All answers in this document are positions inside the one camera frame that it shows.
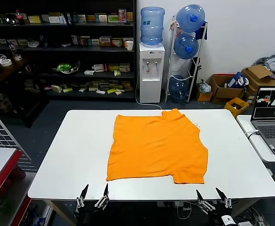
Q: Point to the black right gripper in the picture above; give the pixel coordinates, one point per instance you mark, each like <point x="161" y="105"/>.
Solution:
<point x="224" y="219"/>

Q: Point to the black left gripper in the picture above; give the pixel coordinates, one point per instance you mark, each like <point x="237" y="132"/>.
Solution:
<point x="82" y="216"/>

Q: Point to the orange t-shirt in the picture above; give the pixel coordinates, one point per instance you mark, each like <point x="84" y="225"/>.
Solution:
<point x="151" y="150"/>

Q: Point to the white power strip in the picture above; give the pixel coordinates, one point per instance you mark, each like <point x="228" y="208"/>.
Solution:
<point x="165" y="204"/>

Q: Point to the white side table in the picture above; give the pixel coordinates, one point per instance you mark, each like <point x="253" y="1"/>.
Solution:
<point x="257" y="150"/>

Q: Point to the white work table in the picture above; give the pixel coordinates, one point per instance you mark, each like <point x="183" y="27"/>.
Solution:
<point x="81" y="131"/>

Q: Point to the grey open laptop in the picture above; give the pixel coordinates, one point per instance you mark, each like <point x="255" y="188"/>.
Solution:
<point x="269" y="131"/>

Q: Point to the yellow plastic bin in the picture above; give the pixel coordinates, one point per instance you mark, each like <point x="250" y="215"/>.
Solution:
<point x="230" y="109"/>

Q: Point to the small cardboard box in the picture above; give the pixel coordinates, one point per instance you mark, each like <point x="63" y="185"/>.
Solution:
<point x="204" y="97"/>

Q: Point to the open cardboard box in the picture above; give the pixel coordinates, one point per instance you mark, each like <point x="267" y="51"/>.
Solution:
<point x="222" y="91"/>

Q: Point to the crumpled clear plastic bag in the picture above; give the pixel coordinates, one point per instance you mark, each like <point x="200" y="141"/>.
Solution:
<point x="204" y="87"/>

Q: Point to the white water dispenser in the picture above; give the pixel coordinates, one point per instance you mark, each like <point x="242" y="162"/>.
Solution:
<point x="151" y="89"/>

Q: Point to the small flat white box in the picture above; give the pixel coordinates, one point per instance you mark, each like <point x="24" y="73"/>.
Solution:
<point x="90" y="72"/>

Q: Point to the small green box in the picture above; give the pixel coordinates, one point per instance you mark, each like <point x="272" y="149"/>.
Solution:
<point x="117" y="73"/>

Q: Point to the white box with red stripe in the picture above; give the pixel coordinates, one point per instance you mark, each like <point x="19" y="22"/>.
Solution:
<point x="100" y="67"/>

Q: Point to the black slim stand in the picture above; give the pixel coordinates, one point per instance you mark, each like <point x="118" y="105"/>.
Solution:
<point x="197" y="68"/>

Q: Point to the glass bowl with green items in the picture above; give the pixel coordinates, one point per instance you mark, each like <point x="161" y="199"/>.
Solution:
<point x="65" y="67"/>

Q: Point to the large flapped cardboard box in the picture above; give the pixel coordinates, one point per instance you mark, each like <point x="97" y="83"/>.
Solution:
<point x="257" y="73"/>

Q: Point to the white metal jug rack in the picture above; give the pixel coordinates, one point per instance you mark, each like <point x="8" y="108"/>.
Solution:
<point x="168" y="70"/>

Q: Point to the black shelving unit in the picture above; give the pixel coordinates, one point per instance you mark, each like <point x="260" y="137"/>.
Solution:
<point x="81" y="49"/>

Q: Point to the brown wooden table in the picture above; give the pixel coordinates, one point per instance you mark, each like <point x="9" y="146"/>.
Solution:
<point x="10" y="68"/>

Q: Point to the white paper cup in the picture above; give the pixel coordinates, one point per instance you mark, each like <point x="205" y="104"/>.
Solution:
<point x="129" y="46"/>

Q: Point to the orange and white box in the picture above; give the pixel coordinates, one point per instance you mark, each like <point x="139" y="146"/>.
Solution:
<point x="105" y="41"/>

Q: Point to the red and white box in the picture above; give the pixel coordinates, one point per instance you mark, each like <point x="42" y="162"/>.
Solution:
<point x="117" y="42"/>

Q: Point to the small white cup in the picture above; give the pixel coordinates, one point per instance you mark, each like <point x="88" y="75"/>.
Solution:
<point x="18" y="57"/>

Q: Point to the white tape roll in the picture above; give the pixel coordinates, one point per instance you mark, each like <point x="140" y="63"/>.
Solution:
<point x="5" y="62"/>

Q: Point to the dark blue bottle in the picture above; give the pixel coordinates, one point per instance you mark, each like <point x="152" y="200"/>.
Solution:
<point x="43" y="41"/>

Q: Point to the dark blue hanging cloth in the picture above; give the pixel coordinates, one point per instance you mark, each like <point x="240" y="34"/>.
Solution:
<point x="199" y="34"/>

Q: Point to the clear plastic bottle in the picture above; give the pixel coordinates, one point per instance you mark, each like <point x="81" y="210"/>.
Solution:
<point x="13" y="49"/>

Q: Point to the labelled blue water jug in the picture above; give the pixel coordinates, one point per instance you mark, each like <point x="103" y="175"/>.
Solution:
<point x="151" y="30"/>

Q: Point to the green and white box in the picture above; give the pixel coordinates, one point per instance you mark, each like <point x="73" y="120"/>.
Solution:
<point x="113" y="18"/>

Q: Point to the plain white box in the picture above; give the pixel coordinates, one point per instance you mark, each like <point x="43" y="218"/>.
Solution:
<point x="55" y="19"/>

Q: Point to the pink printed box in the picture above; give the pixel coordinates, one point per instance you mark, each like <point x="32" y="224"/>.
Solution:
<point x="122" y="15"/>

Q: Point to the yellow upright box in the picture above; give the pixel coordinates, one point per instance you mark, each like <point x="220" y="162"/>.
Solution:
<point x="130" y="16"/>

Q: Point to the yellow-green flat box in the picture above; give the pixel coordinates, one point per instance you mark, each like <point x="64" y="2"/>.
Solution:
<point x="34" y="19"/>

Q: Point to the cola bottle with red cap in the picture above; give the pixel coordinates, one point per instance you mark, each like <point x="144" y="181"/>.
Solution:
<point x="19" y="17"/>

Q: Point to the shiny round bowl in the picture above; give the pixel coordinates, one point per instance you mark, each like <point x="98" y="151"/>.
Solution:
<point x="11" y="18"/>

